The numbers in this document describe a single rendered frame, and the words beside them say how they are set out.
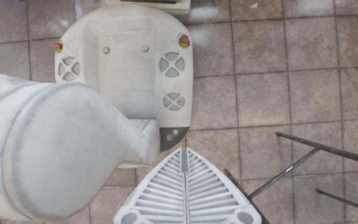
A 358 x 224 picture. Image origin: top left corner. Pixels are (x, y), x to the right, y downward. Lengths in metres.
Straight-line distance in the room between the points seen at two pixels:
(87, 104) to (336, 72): 1.32
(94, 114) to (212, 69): 0.80
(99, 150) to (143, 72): 0.44
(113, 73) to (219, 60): 0.62
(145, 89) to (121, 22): 0.27
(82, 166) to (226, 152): 0.84
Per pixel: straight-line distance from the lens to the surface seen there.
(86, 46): 0.67
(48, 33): 1.33
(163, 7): 0.79
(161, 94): 0.55
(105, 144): 0.23
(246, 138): 0.97
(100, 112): 0.22
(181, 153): 0.17
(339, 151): 0.81
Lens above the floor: 0.86
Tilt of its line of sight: 88 degrees down
